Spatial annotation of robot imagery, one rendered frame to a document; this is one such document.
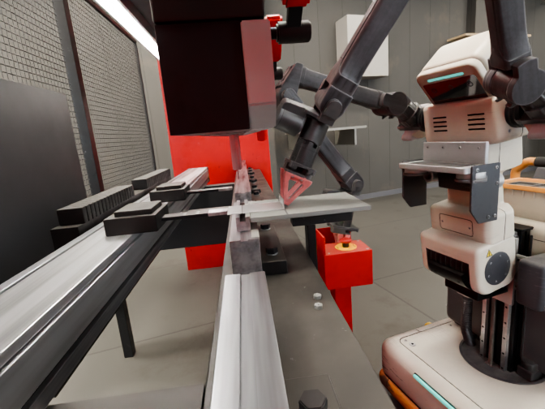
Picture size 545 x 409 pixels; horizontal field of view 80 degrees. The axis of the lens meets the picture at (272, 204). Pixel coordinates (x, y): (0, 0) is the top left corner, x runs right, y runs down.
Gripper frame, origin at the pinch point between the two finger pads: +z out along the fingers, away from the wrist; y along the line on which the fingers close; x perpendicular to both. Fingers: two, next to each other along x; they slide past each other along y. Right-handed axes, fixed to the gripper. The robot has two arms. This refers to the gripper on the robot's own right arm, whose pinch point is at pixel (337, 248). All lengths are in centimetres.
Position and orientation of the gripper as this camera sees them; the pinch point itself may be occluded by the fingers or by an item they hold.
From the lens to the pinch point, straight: 123.5
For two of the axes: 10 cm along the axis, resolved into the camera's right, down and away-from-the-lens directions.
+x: 1.4, 2.1, -9.7
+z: -1.6, 9.7, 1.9
